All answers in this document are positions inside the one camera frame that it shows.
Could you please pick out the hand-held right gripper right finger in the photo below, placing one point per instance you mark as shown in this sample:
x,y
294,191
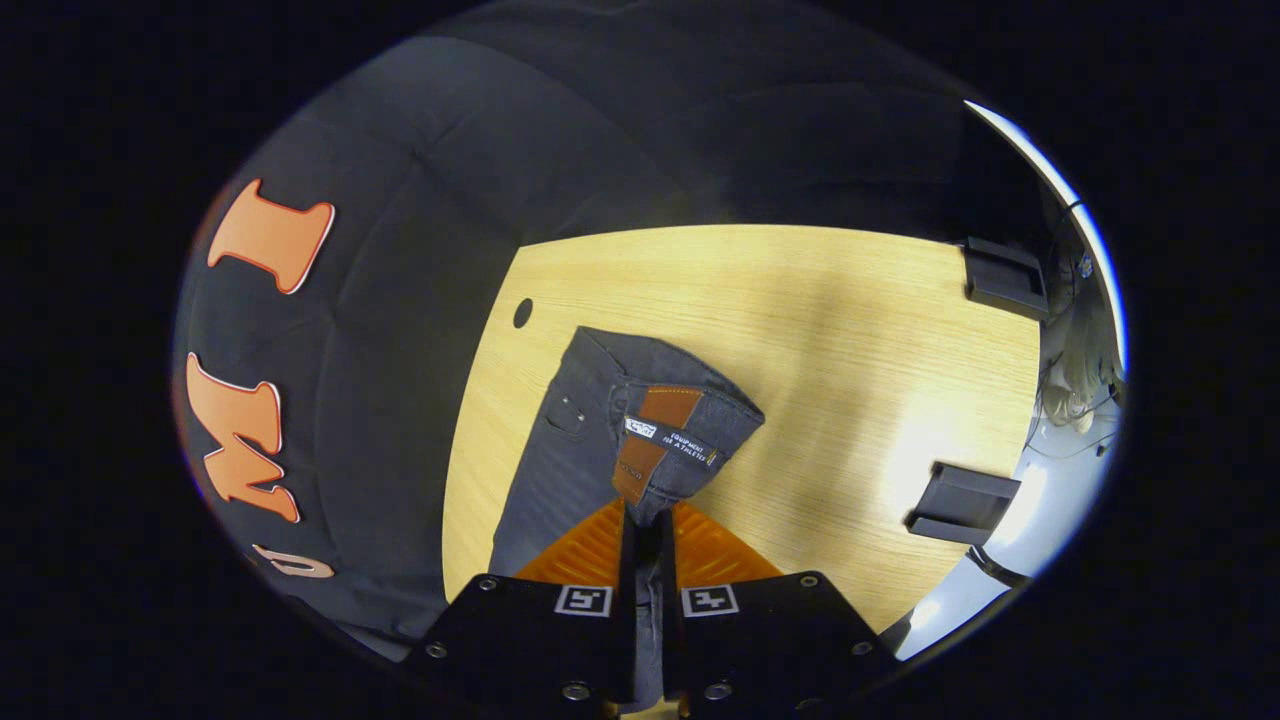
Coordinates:
x,y
671,640

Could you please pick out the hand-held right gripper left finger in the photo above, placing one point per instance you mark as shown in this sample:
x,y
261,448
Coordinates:
x,y
627,600

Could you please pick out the black jeans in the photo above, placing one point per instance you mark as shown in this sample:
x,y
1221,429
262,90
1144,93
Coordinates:
x,y
590,450

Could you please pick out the black table clamp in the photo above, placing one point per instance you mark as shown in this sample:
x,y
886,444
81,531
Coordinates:
x,y
960,500
1005,285

